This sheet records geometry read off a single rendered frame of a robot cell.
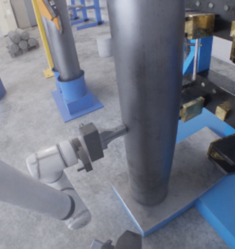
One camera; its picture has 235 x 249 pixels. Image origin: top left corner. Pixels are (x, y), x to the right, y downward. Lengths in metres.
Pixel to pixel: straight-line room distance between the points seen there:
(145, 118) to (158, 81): 0.13
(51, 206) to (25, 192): 0.10
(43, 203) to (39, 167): 0.15
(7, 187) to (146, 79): 0.42
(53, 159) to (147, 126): 0.31
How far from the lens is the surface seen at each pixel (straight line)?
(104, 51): 3.29
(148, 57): 0.49
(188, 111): 1.07
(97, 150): 0.65
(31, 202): 0.48
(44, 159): 0.61
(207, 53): 1.28
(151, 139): 0.65
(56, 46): 1.76
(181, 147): 1.35
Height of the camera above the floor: 1.13
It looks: 40 degrees down
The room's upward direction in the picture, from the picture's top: 8 degrees counter-clockwise
